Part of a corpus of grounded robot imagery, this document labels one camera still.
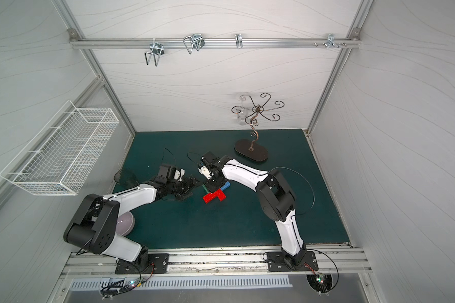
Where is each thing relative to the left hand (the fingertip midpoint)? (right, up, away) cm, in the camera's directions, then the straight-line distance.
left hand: (199, 188), depth 89 cm
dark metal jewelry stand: (+24, +19, +22) cm, 38 cm away
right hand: (+6, +1, +2) cm, 7 cm away
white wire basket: (-48, +14, -20) cm, 54 cm away
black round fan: (+51, -33, -17) cm, 63 cm away
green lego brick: (+3, -1, +2) cm, 4 cm away
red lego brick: (+6, -4, 0) cm, 7 cm away
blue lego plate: (+13, 0, +4) cm, 14 cm away
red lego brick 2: (+10, -3, 0) cm, 11 cm away
